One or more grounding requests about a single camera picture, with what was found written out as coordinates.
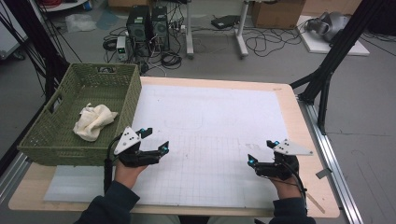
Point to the clear plastic bag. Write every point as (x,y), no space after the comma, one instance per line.
(80,22)

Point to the grey rounded device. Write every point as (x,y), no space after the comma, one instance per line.
(333,25)

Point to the brown cardboard box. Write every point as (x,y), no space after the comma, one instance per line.
(277,14)

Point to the person's right hand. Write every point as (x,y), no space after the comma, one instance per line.
(288,188)

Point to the aluminium rail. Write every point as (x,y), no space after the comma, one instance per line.
(12,174)
(336,174)

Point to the grey tape piece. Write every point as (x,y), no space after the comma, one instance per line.
(323,173)

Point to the person's left hand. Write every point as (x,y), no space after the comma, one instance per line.
(129,175)

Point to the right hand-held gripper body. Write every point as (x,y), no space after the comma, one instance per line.
(280,165)

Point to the white desk leg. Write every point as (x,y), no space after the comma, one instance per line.
(189,31)
(242,34)

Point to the grey power supply unit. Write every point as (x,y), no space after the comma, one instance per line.
(121,48)

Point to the white floor board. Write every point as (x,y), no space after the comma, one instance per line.
(317,46)

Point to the cream egg-print cloth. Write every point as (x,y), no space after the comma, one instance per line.
(93,122)

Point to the person's legs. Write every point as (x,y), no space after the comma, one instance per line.
(162,219)

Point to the black computer tower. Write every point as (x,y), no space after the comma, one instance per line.
(138,29)
(160,28)

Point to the white grid mat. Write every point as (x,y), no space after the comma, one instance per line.
(205,124)

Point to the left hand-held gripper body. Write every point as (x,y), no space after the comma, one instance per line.
(130,155)

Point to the green woven basket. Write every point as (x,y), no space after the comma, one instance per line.
(81,93)

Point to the flat black device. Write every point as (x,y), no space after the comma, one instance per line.
(224,21)

